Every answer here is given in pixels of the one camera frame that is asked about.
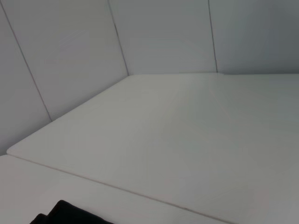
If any black shirt with FREE print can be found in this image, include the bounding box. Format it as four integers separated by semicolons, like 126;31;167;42
29;199;106;224

